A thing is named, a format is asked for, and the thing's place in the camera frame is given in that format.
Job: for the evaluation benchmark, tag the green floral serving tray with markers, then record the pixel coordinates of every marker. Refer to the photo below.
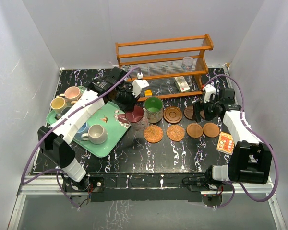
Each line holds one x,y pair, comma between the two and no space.
106,115

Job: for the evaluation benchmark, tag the dark walnut coaster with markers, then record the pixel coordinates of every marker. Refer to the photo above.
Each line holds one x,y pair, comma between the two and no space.
202,114
188,112

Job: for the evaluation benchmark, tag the white speckled mug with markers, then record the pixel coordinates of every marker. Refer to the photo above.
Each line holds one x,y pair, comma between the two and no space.
97,134

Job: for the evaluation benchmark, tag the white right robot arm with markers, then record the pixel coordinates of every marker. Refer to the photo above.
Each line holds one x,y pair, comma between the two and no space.
251,159

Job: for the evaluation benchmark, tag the green white flat box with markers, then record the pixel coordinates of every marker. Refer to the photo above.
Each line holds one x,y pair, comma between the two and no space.
181,84

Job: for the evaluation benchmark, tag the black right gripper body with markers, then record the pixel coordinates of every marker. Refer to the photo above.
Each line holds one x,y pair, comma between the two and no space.
213,106

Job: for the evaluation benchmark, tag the orange wooden rack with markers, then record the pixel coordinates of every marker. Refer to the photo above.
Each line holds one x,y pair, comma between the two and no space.
166,63

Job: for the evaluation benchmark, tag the yellow mug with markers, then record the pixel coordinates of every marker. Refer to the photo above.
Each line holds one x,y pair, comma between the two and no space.
58,104

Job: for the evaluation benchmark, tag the pink mug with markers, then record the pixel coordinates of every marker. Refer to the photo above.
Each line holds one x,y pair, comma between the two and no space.
71,94

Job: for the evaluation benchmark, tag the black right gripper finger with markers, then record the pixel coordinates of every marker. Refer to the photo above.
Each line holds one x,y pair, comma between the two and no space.
208,114
196,112

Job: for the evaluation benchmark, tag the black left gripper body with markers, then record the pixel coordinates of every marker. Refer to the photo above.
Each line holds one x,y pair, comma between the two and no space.
124,98

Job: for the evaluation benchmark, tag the dark grooved wooden coaster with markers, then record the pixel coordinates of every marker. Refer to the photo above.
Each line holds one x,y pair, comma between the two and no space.
172,115

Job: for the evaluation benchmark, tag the aluminium table frame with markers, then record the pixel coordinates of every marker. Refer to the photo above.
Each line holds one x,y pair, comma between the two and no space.
146,185

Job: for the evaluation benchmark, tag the smooth brown wooden coaster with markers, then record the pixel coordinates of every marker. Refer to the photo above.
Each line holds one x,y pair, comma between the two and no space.
211,130
194,130

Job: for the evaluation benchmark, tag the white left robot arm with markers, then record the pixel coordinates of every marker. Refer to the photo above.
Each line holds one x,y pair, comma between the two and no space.
54,142

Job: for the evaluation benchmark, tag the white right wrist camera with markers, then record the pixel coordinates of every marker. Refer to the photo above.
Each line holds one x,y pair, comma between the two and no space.
208,90

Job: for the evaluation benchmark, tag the yellow small block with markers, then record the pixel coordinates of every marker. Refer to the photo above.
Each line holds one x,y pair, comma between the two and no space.
148,93

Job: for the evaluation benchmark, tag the maroon speckled mug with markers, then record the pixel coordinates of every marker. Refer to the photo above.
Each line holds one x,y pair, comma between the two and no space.
137,118

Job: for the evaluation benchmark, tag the grey blue mug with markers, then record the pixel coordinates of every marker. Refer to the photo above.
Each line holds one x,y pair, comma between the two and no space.
65,110

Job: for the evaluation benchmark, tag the green floral mug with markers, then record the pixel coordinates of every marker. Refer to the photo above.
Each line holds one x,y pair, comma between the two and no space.
154,109

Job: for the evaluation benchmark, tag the woven rattan coaster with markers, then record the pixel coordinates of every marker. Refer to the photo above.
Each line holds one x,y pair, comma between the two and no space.
175,133
153,133

